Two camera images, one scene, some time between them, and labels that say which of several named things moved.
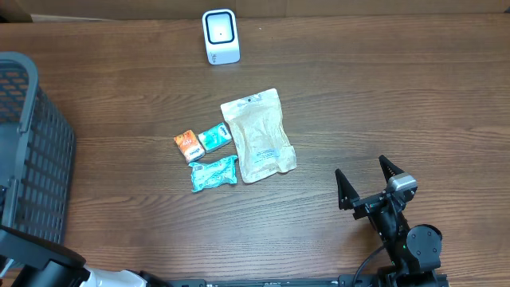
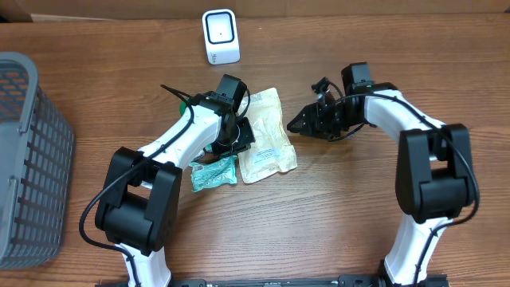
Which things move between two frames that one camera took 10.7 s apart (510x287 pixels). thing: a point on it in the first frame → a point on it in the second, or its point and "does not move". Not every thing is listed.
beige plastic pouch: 263,145 does not move
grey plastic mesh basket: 37,151 does not move
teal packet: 205,175 does not move
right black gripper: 348,195 → 316,123
